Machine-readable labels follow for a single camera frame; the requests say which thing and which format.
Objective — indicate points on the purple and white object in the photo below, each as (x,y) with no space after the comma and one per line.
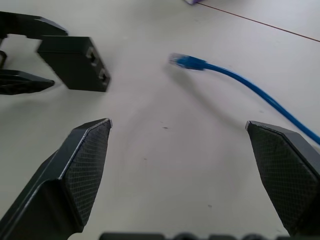
(193,1)

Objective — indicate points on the small black network box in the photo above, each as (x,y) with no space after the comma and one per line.
(70,62)

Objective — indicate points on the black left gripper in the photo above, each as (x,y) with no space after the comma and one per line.
(2,60)

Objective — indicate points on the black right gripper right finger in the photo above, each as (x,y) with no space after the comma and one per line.
(287,175)

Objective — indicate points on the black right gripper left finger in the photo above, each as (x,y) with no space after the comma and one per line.
(62,180)

